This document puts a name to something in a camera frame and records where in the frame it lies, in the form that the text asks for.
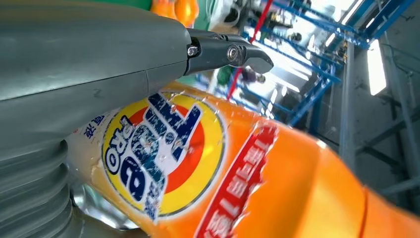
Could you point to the green table mat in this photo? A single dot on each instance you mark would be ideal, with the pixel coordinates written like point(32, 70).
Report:
point(131, 3)

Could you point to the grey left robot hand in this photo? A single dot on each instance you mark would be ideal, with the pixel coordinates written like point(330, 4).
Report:
point(82, 59)

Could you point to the blue metal frame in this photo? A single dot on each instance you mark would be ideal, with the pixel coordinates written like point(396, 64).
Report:
point(311, 95)

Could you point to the ceiling light panel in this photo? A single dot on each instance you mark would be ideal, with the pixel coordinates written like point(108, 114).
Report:
point(376, 69)

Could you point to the red pole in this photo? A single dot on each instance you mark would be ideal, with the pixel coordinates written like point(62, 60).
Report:
point(259, 23)

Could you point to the orange detergent bottle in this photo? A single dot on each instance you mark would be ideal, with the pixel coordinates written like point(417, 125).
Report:
point(162, 8)
point(187, 11)
point(295, 184)

